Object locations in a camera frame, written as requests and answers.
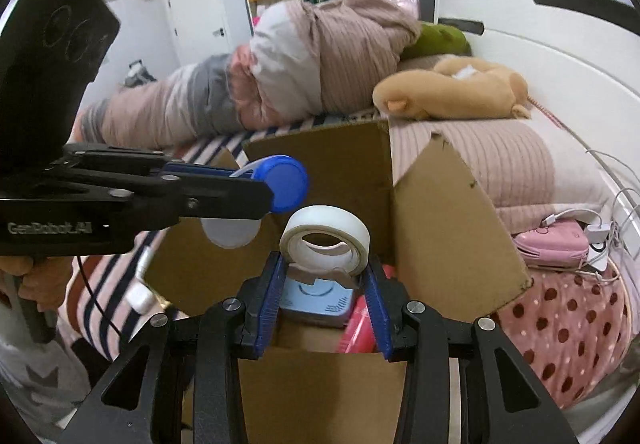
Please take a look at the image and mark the white headboard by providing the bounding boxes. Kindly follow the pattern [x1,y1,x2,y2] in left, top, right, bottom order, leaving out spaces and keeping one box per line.
[432,0,640,275]

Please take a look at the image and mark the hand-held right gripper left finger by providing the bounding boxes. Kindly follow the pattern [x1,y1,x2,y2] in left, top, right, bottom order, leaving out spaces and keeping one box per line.
[60,251,288,444]

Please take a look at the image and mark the red plastic item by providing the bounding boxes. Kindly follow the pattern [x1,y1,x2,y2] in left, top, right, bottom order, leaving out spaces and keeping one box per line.
[339,297,387,355]

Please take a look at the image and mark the blue and white plastic container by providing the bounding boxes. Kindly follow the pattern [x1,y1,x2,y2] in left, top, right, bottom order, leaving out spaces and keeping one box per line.
[199,154,310,250]

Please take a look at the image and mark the white tape roll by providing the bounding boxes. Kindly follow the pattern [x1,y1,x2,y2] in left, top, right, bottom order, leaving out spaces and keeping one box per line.
[279,205,371,290]

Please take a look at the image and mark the black cable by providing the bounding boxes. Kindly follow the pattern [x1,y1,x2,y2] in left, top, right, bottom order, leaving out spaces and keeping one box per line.
[76,254,168,357]

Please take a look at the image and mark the white door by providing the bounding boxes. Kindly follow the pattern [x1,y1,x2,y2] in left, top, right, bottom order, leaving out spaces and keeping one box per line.
[165,0,234,69]

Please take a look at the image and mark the light blue square device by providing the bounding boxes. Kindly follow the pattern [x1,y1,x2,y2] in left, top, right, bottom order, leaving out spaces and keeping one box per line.
[279,275,357,328]

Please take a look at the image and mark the striped bed sheet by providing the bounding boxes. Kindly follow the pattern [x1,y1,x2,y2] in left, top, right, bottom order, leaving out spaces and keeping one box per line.
[57,107,391,362]

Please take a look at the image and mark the white charger with cables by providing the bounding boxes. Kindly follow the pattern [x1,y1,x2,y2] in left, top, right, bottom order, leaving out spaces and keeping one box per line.
[542,149,640,282]

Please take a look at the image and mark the green plush toy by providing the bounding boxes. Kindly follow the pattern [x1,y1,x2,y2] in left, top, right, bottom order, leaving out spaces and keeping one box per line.
[400,22,472,61]

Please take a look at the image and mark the beige ribbed pillow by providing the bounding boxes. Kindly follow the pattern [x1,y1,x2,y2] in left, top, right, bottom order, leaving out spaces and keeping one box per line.
[389,117,623,236]

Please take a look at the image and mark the white power adapter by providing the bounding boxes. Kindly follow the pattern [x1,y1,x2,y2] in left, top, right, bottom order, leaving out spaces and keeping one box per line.
[584,221,615,271]

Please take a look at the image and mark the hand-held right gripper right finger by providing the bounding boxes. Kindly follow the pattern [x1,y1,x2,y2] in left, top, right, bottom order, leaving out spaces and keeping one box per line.
[362,264,581,444]

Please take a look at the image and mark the pink and grey rolled quilt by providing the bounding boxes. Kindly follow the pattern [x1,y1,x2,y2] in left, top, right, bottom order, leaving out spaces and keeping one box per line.
[75,0,422,151]

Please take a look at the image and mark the red white braided cord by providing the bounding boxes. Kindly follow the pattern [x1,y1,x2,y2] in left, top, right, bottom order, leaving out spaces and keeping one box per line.
[527,95,573,131]

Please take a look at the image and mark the pink polka dot blanket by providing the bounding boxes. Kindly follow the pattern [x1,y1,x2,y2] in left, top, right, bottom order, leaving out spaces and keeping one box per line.
[492,259,635,411]

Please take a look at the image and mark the pink pouch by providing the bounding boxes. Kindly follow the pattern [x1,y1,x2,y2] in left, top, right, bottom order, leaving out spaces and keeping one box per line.
[514,219,591,269]

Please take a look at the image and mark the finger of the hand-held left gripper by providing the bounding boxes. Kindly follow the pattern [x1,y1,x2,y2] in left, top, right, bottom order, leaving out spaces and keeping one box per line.
[0,163,275,231]
[62,143,256,185]

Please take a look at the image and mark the grey star print pants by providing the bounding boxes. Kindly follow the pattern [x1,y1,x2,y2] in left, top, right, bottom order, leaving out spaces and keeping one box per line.
[0,324,93,442]

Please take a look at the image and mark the tan plush toy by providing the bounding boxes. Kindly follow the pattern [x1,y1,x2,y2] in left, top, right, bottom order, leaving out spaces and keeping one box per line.
[372,57,533,121]

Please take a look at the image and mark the brown cardboard box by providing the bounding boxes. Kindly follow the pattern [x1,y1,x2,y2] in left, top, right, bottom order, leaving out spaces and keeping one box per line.
[144,119,533,444]

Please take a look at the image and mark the person's left hand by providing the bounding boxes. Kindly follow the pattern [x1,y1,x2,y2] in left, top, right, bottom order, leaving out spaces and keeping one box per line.
[0,254,76,322]

